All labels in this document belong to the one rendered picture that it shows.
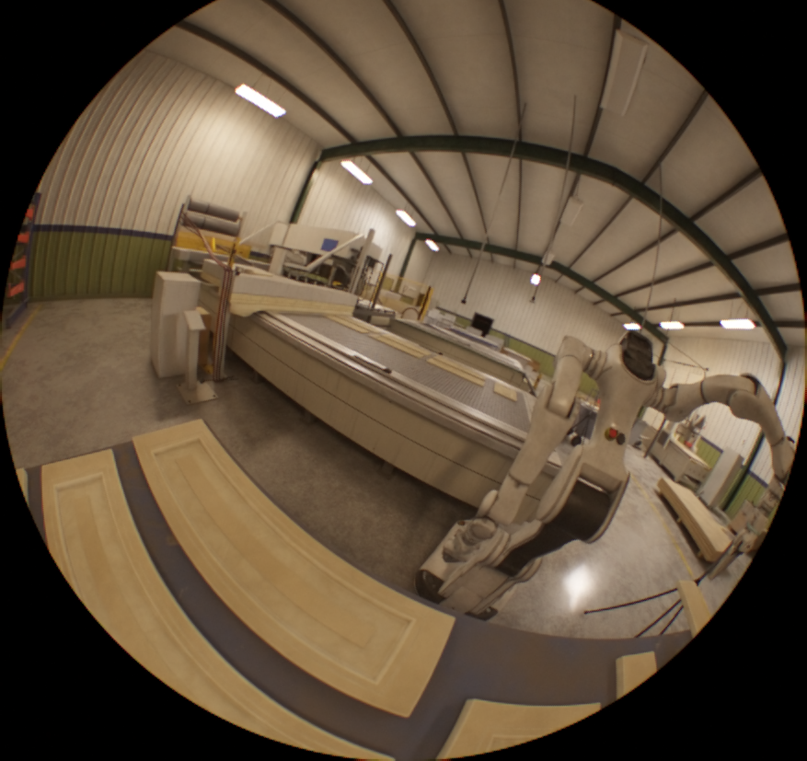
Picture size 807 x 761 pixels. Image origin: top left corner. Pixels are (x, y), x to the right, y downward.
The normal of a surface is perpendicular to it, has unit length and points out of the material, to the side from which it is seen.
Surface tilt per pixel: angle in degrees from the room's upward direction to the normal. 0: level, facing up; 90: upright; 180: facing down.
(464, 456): 90
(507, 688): 0
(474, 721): 0
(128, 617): 0
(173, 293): 90
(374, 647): 11
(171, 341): 90
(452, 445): 90
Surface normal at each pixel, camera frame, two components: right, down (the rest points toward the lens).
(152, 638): 0.40, -0.91
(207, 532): 0.25, -0.88
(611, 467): -0.18, -0.60
